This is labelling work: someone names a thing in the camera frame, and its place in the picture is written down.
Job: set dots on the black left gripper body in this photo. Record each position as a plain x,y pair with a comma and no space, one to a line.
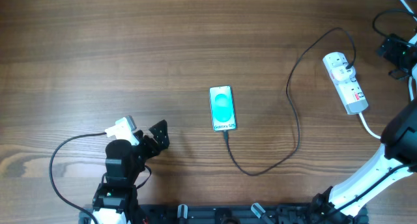
146,148

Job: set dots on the blue Galaxy S25 smartphone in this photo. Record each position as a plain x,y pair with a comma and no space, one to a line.
222,108

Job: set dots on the white power strip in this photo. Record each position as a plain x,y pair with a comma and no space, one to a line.
350,92

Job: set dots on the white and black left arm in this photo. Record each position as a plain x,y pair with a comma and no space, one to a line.
115,200

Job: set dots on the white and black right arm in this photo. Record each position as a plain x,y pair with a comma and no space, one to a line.
394,159

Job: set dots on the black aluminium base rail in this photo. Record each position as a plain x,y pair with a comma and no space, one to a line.
295,213

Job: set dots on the white USB wall charger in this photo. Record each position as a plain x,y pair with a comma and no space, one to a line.
341,74

